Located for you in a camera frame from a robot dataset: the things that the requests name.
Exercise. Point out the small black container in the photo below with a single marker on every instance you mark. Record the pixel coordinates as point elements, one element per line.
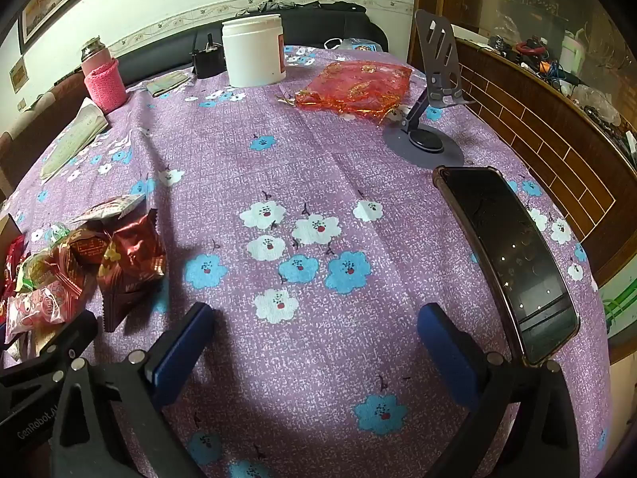
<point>209,62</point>

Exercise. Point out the pink snack packet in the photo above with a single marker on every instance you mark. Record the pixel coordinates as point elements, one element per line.
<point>40,308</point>

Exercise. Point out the blue packet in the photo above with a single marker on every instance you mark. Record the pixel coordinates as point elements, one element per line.
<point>361,45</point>

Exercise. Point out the pink knit-sleeved bottle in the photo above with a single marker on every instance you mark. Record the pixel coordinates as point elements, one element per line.
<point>104,84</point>

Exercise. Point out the green booklet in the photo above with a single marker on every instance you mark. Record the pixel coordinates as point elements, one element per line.
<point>166,84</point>

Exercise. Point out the cardboard tray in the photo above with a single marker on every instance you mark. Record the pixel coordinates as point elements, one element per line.
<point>7,231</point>

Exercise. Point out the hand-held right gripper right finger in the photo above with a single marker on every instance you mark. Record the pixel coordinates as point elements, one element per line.
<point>443,353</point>

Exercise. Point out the dark clothes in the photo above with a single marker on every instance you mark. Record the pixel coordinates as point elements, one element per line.
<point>271,5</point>

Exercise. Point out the beige nougat bar packet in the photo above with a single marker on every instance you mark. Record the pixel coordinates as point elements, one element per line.
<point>27,346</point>

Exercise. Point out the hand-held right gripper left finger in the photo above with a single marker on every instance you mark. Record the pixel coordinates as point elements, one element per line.
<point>179,353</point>

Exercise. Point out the white paper sheets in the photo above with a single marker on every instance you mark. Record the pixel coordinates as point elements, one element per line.
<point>92,119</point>

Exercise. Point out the green white carton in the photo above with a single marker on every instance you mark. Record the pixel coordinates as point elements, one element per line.
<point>619,303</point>

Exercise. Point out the white red-print snack packet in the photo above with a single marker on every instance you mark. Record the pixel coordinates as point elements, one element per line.
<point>112,207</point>

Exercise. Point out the black bag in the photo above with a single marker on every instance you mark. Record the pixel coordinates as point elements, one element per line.
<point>343,8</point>

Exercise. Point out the purple floral tablecloth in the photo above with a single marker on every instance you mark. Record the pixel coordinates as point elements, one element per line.
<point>323,169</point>

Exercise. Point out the brown armchair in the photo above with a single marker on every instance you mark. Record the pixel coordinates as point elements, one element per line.
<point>30,119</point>

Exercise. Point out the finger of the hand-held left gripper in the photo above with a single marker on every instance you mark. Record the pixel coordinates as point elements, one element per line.
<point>50,353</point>
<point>27,420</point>

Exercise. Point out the black leather sofa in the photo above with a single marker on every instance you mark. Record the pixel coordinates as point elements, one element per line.
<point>323,25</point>

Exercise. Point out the small wall plaque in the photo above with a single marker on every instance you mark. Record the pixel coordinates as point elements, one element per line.
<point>19,75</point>

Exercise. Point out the red gold snack packet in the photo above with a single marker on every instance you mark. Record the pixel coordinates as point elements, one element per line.
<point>89,249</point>

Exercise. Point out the black smartphone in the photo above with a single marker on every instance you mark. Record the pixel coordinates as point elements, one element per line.
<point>512,264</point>

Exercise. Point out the red organza bag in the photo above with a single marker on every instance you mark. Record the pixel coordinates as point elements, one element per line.
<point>358,84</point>

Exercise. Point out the dark red pyramid snack packet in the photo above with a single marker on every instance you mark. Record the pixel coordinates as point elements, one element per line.
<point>132,264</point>

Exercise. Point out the grey phone stand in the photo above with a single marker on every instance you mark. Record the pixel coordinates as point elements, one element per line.
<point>438,55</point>

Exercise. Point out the grey-green leaflet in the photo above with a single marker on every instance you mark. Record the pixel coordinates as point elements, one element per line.
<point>59,154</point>

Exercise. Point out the green candy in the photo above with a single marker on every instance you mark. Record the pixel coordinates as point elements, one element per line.
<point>52,234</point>
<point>30,271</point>

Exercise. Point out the white plastic jar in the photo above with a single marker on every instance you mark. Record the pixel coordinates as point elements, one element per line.
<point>254,55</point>

